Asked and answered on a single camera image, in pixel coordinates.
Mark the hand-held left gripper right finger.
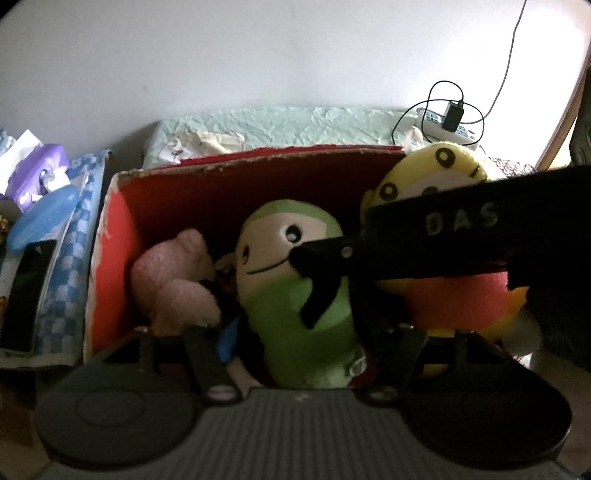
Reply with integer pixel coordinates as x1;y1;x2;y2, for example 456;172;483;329
365;324;512;406

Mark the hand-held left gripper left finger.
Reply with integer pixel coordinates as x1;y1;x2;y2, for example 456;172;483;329
99;322;243;407

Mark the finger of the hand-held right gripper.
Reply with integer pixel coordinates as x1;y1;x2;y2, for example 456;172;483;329
290;233;377;281

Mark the green plush toy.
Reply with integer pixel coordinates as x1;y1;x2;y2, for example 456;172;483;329
233;198;368;388

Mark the dusty pink plush toy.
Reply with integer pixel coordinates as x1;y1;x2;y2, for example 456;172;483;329
130;228;222;337

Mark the yellow tiger plush toy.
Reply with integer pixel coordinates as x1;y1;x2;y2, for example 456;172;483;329
360;141;532;379

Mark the red cardboard box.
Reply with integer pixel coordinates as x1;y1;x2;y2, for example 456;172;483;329
83;144;416;388

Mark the brown patterned blanket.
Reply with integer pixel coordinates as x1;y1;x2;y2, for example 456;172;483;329
489;157;536;178

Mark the white power strip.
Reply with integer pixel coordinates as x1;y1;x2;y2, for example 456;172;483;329
416;106;481;148

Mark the black charger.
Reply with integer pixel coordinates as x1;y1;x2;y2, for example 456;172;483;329
441;100;466;134

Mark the black flat case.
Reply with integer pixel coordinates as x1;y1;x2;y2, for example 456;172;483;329
0;237;58;354

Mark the blue plastic case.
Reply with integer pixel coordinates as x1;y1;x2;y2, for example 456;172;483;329
7;185;81;252

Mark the white strap loop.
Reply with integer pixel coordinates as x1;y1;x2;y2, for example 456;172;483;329
402;127;426;153

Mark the black charger cable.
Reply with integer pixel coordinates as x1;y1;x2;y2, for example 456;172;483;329
390;80;485;146

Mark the grey cable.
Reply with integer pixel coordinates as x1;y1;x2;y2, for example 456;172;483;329
478;0;528;123

